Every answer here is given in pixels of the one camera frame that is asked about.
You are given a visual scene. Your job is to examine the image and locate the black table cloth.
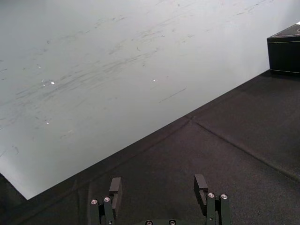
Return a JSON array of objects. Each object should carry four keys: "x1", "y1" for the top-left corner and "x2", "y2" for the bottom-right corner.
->
[{"x1": 0, "y1": 68, "x2": 300, "y2": 225}]

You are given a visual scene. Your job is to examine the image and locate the black box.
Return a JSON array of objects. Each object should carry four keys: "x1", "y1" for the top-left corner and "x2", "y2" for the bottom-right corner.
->
[{"x1": 267, "y1": 22, "x2": 300, "y2": 76}]

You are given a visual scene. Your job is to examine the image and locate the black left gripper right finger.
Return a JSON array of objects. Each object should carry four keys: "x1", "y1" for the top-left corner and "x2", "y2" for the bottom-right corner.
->
[{"x1": 194, "y1": 173, "x2": 232, "y2": 225}]

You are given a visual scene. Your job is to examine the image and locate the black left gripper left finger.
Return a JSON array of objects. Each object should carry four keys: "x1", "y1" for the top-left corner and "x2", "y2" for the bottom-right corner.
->
[{"x1": 90, "y1": 177, "x2": 123, "y2": 225}]

